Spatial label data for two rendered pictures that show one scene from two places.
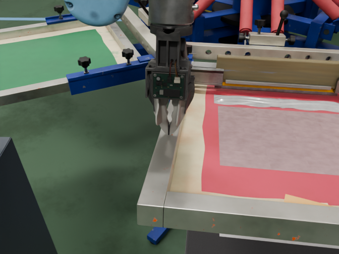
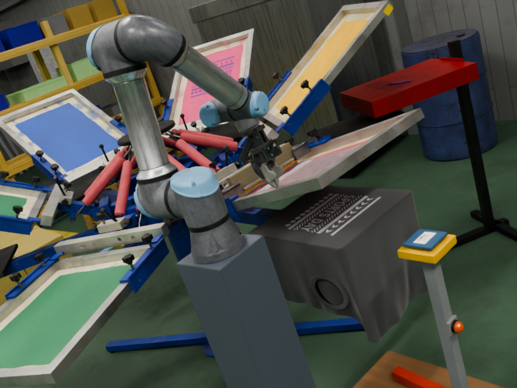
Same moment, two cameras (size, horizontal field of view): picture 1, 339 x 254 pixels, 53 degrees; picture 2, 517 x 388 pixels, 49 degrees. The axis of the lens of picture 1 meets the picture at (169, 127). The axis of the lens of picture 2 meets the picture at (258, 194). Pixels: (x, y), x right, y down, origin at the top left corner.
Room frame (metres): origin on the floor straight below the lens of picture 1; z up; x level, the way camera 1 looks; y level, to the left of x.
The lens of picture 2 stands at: (-0.73, 1.28, 1.82)
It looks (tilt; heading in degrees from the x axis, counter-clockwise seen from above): 19 degrees down; 316
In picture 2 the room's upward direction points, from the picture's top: 19 degrees counter-clockwise
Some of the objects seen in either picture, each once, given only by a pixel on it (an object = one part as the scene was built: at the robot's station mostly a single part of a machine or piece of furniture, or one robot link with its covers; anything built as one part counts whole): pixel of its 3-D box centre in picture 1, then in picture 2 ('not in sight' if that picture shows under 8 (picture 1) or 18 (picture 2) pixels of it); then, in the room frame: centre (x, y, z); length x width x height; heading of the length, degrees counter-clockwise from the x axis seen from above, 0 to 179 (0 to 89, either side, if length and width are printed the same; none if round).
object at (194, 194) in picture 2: not in sight; (197, 195); (0.41, 0.40, 1.37); 0.13 x 0.12 x 0.14; 4
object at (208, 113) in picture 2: not in sight; (221, 111); (0.54, 0.09, 1.50); 0.11 x 0.11 x 0.08; 4
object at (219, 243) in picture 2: not in sight; (213, 233); (0.40, 0.40, 1.25); 0.15 x 0.15 x 0.10
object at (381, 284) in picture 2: not in sight; (390, 269); (0.33, -0.25, 0.74); 0.45 x 0.03 x 0.43; 83
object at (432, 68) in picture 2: not in sight; (405, 85); (0.82, -1.55, 1.06); 0.61 x 0.46 x 0.12; 53
